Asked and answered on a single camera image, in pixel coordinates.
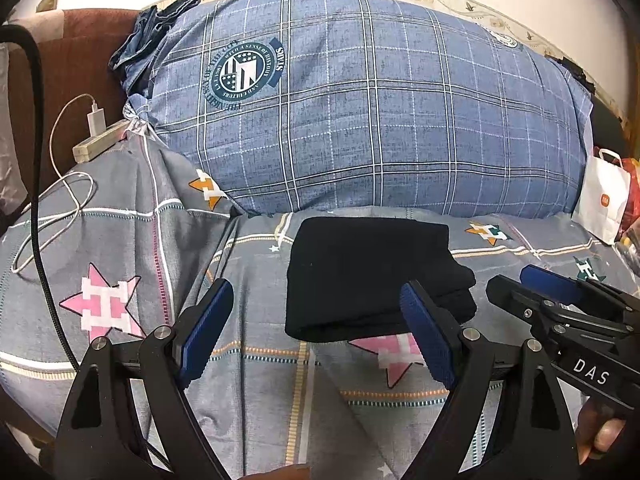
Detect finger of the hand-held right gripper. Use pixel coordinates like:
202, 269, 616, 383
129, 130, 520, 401
486, 274, 633, 338
519, 264, 640, 320

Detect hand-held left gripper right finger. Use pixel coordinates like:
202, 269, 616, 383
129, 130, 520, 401
400, 280, 583, 480

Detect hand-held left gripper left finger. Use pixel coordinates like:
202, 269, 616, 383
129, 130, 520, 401
52, 277, 236, 480

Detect black pants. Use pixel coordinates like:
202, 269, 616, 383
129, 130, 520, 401
284, 216, 477, 343

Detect person's right hand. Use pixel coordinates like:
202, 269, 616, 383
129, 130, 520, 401
575, 394, 629, 462

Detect white paper bag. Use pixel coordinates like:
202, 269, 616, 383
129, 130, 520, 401
571, 147, 633, 246

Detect red and yellow packaging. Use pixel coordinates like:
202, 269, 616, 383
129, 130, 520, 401
617, 157, 640, 252

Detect grey star print bed sheet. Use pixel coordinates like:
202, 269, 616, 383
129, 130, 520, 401
0, 135, 640, 480

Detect black cloth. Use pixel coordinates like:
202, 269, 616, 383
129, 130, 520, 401
545, 52, 599, 97

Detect white power strip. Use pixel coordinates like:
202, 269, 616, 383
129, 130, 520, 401
72, 120, 129, 163

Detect blue plaid pillow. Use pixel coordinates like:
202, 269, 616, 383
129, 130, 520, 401
122, 0, 596, 220

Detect white charger plug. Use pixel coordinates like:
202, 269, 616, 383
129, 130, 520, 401
86, 106, 109, 137

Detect brown upholstered headboard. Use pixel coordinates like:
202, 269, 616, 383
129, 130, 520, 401
0, 7, 147, 202

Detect blue denim jeans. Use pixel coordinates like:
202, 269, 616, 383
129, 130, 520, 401
109, 0, 202, 100

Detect black cable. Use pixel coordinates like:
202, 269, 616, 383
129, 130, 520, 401
0, 24, 83, 368

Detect white charging cable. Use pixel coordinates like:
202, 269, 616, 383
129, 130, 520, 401
11, 92, 101, 275

